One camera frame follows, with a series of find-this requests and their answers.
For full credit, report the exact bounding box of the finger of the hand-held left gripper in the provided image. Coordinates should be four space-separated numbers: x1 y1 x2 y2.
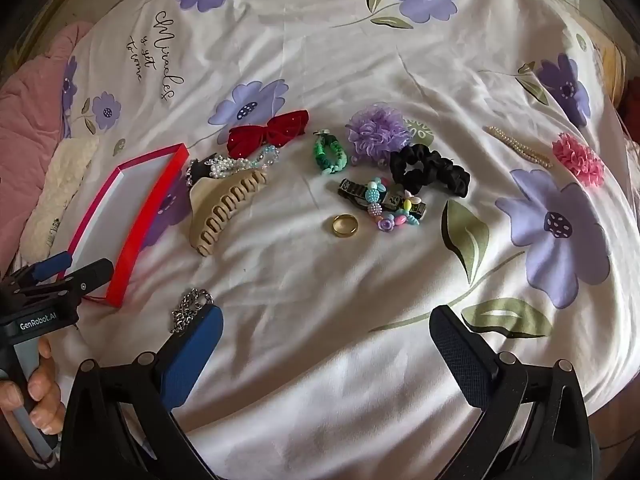
10 251 74 286
20 258 115 306

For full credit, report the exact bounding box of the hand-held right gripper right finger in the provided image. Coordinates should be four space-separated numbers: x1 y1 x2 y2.
429 305 601 480

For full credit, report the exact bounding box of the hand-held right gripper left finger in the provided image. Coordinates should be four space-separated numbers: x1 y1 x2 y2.
59 304 224 480

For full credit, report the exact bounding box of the silver chain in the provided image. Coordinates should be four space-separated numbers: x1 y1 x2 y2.
171 287 215 335

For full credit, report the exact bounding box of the red jewelry box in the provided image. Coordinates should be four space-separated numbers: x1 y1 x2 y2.
59 143 190 309

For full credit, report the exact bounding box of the beige claw hair clip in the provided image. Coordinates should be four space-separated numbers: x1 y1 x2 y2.
188 169 269 257

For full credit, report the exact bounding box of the gold ring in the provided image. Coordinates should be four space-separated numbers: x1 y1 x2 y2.
333 213 360 237

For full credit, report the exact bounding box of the black scrunchie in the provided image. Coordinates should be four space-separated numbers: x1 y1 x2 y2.
389 143 471 198

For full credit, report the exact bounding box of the purple flower scrunchie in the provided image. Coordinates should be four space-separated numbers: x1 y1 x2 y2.
345 102 413 167

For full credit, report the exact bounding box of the red velvet bow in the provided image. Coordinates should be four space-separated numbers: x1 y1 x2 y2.
227 109 308 158

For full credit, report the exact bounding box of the green braided bracelet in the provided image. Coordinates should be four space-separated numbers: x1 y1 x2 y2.
312 131 347 176

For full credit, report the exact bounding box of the person's left hand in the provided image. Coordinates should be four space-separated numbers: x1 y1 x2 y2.
0 335 67 436

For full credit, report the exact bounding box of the cream knit cloth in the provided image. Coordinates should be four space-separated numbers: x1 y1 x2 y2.
20 136 100 256

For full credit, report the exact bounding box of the pink quilt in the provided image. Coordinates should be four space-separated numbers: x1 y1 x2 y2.
0 21 96 271

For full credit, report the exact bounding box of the pink flower scrunchie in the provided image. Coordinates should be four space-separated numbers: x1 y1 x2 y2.
552 133 606 187

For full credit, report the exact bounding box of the white floral blanket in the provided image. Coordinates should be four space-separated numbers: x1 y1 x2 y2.
12 0 636 480

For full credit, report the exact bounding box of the yellow patterned cloth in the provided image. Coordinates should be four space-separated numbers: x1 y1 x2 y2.
592 35 628 106

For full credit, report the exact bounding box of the colourful bead bracelet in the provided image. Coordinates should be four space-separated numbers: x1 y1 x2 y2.
361 176 421 233

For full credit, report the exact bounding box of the white pearl bracelet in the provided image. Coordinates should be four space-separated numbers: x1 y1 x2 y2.
206 156 251 180

